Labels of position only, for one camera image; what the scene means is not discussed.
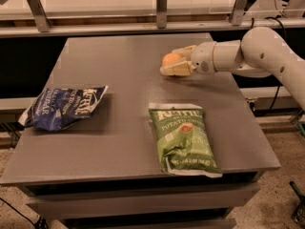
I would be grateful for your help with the metal bracket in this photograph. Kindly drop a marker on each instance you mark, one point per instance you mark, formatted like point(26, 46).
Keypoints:
point(236, 16)
point(40, 18)
point(161, 14)

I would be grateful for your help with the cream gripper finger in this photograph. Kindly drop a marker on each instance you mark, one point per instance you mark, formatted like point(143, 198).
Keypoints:
point(185, 52)
point(182, 68)

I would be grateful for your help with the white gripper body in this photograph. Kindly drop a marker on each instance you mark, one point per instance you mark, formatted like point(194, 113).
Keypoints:
point(202, 58)

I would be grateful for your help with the metal counter rail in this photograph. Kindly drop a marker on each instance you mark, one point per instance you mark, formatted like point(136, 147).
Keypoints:
point(146, 28)

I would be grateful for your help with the green jalapeno chip bag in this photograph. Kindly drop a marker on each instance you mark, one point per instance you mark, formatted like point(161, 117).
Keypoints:
point(182, 143)

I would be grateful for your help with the right metal bracket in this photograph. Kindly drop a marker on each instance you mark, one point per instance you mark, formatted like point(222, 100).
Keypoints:
point(236, 16)

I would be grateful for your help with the orange fruit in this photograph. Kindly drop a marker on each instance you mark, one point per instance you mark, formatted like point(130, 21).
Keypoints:
point(170, 58)

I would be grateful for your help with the left metal bracket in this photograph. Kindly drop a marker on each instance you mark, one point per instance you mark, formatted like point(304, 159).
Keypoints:
point(40, 18)

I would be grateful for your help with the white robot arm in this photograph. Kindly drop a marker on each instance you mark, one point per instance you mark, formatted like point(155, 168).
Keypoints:
point(261, 52)

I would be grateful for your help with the grey table drawer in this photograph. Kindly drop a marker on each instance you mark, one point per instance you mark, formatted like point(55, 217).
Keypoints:
point(144, 201)

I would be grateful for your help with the blue vinegar chip bag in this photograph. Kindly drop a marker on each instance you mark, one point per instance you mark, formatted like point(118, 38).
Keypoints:
point(56, 109)

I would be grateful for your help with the middle metal bracket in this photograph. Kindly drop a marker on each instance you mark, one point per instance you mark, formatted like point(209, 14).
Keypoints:
point(161, 14)

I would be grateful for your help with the green tool on floor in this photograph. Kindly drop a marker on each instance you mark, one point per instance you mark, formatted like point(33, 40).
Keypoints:
point(299, 213)

